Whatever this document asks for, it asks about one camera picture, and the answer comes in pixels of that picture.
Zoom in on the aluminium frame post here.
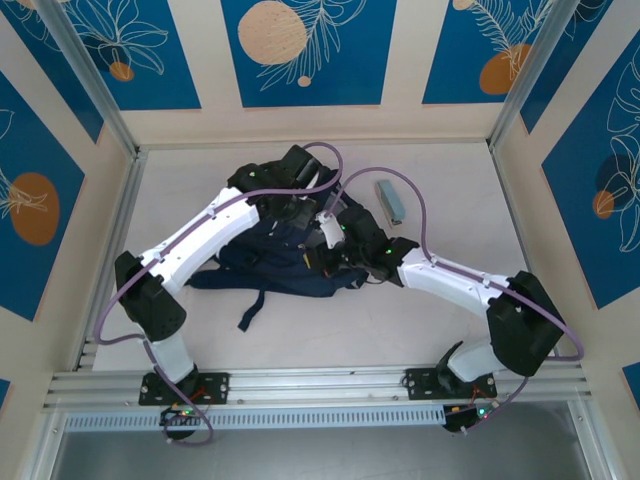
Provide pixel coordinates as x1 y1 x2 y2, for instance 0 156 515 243
37 0 146 161
487 0 586 154

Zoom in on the blue poster orange circle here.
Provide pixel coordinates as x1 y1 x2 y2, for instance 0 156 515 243
0 69 86 324
542 64 640 311
422 0 556 106

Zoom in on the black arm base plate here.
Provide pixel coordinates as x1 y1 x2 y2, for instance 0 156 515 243
138 372 231 406
404 367 499 401

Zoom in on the grey metal panel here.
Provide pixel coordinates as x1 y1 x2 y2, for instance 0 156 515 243
29 399 616 480

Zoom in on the blue floral wall poster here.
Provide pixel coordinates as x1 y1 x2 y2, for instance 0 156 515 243
519 0 640 136
0 0 106 146
47 0 202 112

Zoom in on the aluminium table side rail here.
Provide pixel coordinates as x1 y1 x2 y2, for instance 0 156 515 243
74 147 149 372
488 144 566 362

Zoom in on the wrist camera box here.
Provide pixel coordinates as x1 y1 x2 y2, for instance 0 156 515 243
317 212 346 250
292 197 321 231

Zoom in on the navy blue backpack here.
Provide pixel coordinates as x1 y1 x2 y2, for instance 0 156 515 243
187 162 381 331

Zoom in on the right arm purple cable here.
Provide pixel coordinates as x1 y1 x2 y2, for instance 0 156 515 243
329 167 585 436

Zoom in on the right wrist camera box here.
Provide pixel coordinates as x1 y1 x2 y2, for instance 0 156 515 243
317 212 346 250

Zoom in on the small electronics board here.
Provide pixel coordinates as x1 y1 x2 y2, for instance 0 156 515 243
159 405 206 426
442 402 501 434

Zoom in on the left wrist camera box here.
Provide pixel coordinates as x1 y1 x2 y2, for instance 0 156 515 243
292 197 321 231

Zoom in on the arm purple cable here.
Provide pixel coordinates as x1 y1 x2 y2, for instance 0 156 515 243
329 167 585 436
94 141 347 445

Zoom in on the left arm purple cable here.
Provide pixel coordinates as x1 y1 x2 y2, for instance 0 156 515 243
94 141 347 445

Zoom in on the blue poster beige circle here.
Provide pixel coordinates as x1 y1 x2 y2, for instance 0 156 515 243
221 0 399 109

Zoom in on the aluminium mounting rail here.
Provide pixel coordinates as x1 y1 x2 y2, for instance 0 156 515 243
42 362 599 411

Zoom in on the grey-blue eraser block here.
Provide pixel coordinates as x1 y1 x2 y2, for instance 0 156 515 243
374 179 407 230

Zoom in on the grey slotted cable duct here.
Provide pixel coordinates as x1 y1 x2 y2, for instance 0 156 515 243
62 405 449 432

